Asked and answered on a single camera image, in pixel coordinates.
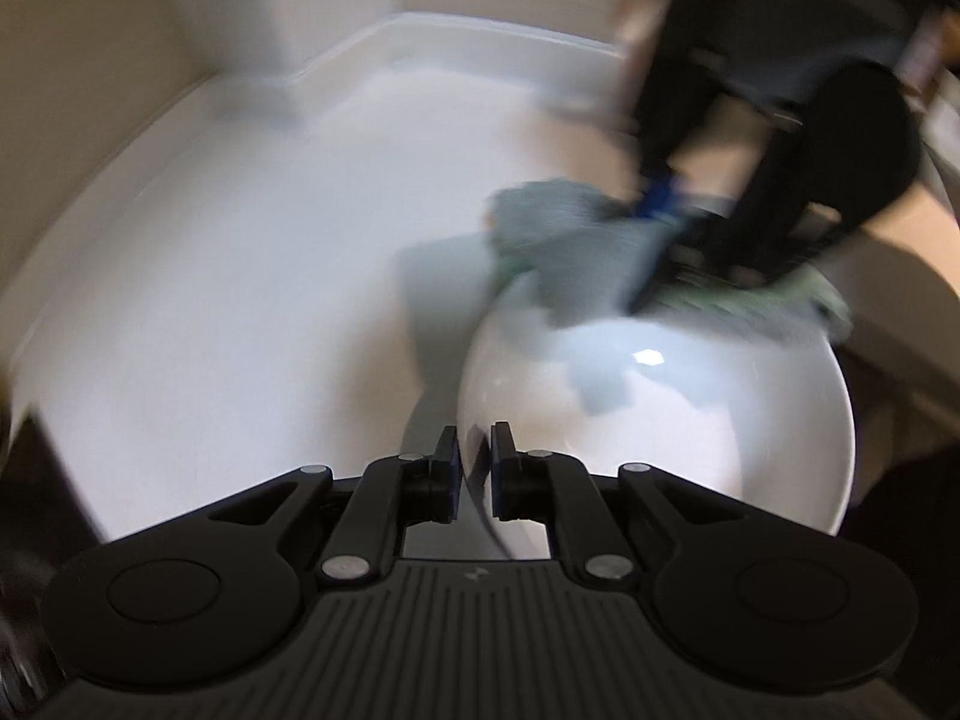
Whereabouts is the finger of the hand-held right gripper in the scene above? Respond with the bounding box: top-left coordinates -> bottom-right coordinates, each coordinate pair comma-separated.
621,64 -> 925,317
631,0 -> 742,220

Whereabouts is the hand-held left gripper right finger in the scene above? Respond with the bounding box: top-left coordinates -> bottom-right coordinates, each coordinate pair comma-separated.
487,421 -> 760,587

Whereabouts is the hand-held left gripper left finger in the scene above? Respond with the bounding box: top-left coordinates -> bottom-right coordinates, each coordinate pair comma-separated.
206,426 -> 461,589

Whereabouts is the grey microfibre cloth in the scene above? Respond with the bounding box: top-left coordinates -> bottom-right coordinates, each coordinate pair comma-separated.
480,178 -> 854,342

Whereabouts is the white ceramic bowl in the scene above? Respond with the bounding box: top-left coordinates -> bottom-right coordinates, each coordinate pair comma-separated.
455,289 -> 857,563

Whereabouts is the black stove top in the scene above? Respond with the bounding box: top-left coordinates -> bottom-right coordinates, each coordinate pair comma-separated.
0,405 -> 106,720

